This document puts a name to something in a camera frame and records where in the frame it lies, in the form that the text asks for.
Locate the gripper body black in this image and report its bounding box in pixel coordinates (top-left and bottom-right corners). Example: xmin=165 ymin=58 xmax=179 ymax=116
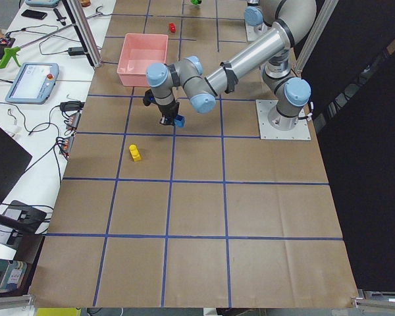
xmin=154 ymin=97 xmax=180 ymax=119

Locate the black monitor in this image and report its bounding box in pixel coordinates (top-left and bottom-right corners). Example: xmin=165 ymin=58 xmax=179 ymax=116
xmin=0 ymin=127 xmax=32 ymax=203

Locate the black power adapter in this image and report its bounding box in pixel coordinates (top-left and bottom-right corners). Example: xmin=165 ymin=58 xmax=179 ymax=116
xmin=67 ymin=47 xmax=85 ymax=56

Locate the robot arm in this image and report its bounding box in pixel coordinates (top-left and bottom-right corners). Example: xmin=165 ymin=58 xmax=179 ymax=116
xmin=143 ymin=1 xmax=317 ymax=126
xmin=244 ymin=0 xmax=270 ymax=26

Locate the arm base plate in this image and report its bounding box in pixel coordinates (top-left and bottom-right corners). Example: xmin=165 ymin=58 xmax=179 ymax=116
xmin=246 ymin=24 xmax=268 ymax=42
xmin=255 ymin=99 xmax=311 ymax=141

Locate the blue block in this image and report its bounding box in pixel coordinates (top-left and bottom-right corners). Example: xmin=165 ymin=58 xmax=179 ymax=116
xmin=174 ymin=115 xmax=185 ymax=128

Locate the reacher grabber tool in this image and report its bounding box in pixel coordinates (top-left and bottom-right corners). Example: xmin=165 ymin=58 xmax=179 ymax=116
xmin=0 ymin=5 xmax=111 ymax=70

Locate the aluminium frame post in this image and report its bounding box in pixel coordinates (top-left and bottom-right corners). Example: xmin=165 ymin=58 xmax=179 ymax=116
xmin=62 ymin=0 xmax=102 ymax=68

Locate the red block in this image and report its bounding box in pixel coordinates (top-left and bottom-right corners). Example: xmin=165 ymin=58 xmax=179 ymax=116
xmin=169 ymin=23 xmax=176 ymax=34

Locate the black smartphone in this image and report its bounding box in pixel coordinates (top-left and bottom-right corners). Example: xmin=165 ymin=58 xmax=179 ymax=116
xmin=21 ymin=9 xmax=47 ymax=20

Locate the pink plastic box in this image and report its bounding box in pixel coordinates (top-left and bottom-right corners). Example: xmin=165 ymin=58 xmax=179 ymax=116
xmin=117 ymin=33 xmax=169 ymax=87

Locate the yellow block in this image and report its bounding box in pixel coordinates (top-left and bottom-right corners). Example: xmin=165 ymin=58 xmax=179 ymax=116
xmin=128 ymin=144 xmax=142 ymax=162

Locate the teach pendant tablet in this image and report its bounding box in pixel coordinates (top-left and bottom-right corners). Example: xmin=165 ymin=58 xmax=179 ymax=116
xmin=5 ymin=63 xmax=59 ymax=104

